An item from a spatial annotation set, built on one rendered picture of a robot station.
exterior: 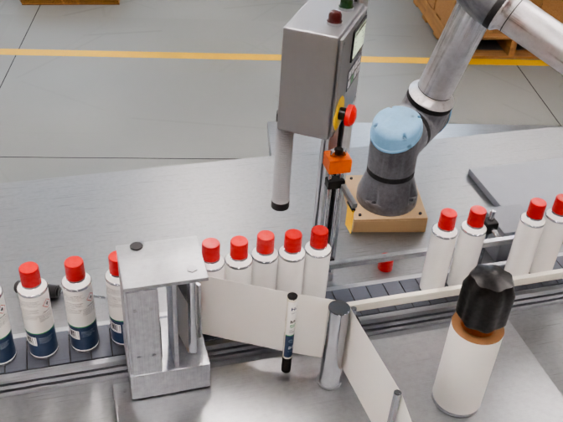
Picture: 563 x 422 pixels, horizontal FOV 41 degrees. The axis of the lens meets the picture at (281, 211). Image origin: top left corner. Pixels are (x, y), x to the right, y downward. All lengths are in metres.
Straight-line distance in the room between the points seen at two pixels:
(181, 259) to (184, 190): 0.71
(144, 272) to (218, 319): 0.23
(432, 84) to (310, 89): 0.59
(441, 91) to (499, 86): 2.80
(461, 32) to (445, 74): 0.11
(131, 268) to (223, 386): 0.30
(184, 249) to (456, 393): 0.53
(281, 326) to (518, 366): 0.47
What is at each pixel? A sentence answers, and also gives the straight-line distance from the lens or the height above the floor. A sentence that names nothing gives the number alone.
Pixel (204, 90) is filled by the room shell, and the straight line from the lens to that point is 4.18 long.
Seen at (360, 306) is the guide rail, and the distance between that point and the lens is 1.52.
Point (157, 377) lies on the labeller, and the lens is 1.35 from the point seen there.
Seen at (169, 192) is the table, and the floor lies 0.83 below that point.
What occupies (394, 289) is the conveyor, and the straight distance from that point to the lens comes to 1.62.
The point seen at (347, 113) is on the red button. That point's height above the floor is 1.34.
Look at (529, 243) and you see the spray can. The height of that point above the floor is 1.00.
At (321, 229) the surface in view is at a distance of 1.41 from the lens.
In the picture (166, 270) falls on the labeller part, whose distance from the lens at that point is 1.22.
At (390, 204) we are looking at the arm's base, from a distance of 1.81.
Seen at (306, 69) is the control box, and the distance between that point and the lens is 1.24.
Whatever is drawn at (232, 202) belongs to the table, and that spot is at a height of 0.83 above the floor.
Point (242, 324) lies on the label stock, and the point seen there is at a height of 0.96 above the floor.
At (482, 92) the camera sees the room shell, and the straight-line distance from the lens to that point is 4.49.
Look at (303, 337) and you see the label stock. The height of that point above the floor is 0.96.
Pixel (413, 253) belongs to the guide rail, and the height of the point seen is 0.96.
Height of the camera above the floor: 1.95
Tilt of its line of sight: 37 degrees down
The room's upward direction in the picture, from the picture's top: 4 degrees clockwise
